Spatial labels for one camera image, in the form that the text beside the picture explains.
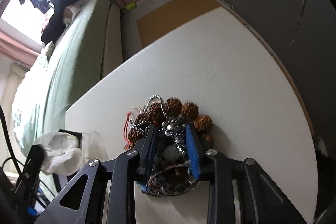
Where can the dark grey wardrobe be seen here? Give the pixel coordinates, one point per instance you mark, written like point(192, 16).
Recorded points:
point(301, 33)

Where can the person in black clothes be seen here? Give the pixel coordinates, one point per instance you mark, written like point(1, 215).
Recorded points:
point(55, 26)

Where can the black jewelry box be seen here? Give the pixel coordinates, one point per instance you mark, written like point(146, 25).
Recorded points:
point(77, 135)

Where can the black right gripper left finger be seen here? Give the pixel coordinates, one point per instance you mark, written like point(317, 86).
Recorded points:
point(102, 184)

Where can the small green toy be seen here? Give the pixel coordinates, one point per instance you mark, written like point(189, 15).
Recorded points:
point(131, 6)

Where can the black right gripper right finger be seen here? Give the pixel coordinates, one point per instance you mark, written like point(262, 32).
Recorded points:
point(239, 191)

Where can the green bed blanket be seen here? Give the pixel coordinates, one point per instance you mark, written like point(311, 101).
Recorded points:
point(54, 83)

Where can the white plastic bag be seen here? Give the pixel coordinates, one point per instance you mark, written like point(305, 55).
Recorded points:
point(64, 157)

